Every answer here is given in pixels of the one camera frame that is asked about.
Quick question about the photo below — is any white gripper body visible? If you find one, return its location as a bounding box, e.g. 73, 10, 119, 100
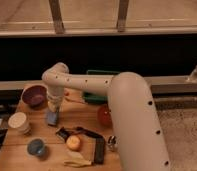
47, 90, 63, 112

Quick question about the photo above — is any blue sponge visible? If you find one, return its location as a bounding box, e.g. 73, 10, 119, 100
46, 110, 59, 126

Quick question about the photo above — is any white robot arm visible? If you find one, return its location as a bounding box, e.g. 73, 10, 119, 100
42, 62, 171, 171

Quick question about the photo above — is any white paper cup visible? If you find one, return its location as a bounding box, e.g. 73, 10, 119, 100
8, 112, 31, 134

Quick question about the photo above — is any blue plastic cup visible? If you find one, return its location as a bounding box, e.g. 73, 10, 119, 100
27, 139, 45, 157

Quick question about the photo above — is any small metal cup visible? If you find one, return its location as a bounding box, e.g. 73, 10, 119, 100
107, 136, 117, 151

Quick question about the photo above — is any purple bowl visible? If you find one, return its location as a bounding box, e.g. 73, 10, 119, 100
22, 85, 46, 107

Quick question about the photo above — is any green plastic tray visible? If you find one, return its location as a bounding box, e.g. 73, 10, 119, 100
82, 69, 118, 104

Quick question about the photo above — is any orange fruit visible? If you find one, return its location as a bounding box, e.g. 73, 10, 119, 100
66, 135, 81, 151

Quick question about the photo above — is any red-orange bowl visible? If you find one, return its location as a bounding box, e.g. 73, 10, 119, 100
97, 104, 112, 127

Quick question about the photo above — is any yellow banana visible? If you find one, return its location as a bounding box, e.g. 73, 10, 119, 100
63, 151, 92, 168

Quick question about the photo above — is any black strap tool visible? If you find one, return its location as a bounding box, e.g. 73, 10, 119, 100
56, 127, 106, 164

